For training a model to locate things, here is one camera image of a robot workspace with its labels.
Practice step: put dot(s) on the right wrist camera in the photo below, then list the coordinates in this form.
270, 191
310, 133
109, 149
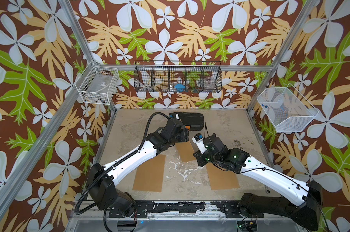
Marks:
198, 140

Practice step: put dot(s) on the blue item in basket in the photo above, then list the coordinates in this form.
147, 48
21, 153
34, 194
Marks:
180, 88

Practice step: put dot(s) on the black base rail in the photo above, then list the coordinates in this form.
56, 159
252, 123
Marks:
225, 208

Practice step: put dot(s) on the black tool case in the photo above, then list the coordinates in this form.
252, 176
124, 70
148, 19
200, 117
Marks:
192, 121

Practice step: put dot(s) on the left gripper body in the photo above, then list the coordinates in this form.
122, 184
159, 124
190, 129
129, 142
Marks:
180, 136

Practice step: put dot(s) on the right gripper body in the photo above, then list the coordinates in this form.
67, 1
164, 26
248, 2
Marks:
206, 157

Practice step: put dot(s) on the white wire basket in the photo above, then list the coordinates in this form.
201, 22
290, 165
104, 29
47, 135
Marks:
96, 85
287, 109

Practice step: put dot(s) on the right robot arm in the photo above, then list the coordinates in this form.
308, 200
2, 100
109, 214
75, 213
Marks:
300, 201

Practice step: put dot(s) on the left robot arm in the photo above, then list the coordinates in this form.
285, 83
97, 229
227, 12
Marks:
102, 180

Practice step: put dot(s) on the black wire basket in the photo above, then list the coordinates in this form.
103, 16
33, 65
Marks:
162, 76

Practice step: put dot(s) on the white wire basket right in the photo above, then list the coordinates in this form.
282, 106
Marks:
287, 109

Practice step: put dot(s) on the brown file bag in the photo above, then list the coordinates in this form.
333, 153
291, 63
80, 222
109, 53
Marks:
185, 151
149, 175
221, 180

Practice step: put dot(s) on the white wire basket left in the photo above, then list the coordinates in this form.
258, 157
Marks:
96, 85

